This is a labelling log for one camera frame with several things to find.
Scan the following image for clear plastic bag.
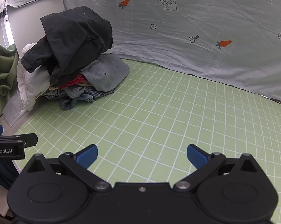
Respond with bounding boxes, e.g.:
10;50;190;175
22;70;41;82
3;95;34;127

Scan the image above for green grid mat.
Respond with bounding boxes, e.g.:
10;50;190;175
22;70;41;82
14;58;281;224

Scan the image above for grey printed bed sheet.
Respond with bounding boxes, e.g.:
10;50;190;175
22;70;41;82
62;0;281;109

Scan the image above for white garment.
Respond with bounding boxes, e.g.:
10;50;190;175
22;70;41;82
16;42;53;111

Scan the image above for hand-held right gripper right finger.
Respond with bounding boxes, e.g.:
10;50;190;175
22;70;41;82
173;144;260;193

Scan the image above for plaid garment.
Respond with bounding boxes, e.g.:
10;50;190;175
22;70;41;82
43;86;115;99

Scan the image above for white cabinet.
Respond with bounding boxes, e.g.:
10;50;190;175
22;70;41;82
5;0;64;59

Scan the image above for grey garment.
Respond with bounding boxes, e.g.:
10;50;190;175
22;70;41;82
81;54;131;93

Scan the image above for red garment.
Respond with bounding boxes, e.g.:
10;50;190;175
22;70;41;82
59;74;88;89

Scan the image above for black pants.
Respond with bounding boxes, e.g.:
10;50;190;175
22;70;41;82
20;6;114;87

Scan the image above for blue denim garment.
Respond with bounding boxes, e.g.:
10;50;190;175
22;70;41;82
59;92;94;111

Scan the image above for olive green cloth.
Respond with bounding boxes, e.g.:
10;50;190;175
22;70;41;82
0;38;20;125

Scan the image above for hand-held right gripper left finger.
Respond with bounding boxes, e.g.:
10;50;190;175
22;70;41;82
26;144;112;193

